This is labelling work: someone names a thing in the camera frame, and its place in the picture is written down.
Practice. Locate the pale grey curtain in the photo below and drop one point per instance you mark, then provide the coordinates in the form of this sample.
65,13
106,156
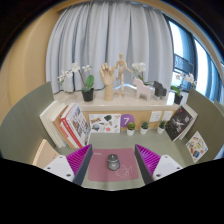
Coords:
106,33

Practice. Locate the thick white book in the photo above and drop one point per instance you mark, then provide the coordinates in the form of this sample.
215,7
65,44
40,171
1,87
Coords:
50,121

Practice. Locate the white book with red title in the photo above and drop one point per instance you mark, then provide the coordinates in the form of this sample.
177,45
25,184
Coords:
80,125

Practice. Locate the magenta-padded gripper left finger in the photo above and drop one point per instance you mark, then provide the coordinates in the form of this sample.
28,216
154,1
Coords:
75,161

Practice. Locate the colourful sticker card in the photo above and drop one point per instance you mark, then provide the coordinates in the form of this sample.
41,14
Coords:
196,148

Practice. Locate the dark grey computer mouse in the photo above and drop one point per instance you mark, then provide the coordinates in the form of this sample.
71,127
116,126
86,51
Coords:
113,162

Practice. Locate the wooden artist mannequin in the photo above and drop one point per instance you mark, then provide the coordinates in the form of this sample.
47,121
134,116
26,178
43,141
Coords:
121,70

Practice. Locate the small succulent in white pot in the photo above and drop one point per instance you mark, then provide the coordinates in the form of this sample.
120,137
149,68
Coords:
160,130
130,132
143,131

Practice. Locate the black cover book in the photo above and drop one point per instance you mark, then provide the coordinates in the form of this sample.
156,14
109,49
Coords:
178,123

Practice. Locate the pink mouse pad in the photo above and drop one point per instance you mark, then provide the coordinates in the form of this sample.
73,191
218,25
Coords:
100,166

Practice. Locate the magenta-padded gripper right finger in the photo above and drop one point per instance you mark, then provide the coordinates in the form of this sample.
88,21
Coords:
151,161

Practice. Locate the round purple number sticker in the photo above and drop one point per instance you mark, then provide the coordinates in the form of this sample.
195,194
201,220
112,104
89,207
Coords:
127,120

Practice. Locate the potted plant by window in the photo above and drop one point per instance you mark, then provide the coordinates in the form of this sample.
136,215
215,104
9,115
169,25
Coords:
178,99

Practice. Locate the pink wooden horse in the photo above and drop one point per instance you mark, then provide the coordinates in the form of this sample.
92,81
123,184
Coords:
143,89

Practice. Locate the black wooden horse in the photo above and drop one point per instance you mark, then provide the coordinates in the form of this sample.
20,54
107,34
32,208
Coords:
159,90

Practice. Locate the white sticker sheet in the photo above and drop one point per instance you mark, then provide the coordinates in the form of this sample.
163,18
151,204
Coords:
105,123

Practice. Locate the white wall socket plate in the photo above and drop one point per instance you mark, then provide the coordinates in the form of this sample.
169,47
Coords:
155,116
167,116

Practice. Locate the white orchid behind horse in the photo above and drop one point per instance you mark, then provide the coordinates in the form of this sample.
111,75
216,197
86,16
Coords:
139,67

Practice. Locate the white orchid in black pot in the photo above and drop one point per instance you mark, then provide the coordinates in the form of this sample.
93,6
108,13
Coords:
88,95

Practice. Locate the tan kraft book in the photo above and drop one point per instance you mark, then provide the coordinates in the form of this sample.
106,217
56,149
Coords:
61,128

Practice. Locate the cream book with red title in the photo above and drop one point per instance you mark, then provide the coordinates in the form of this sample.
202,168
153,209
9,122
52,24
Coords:
45,155

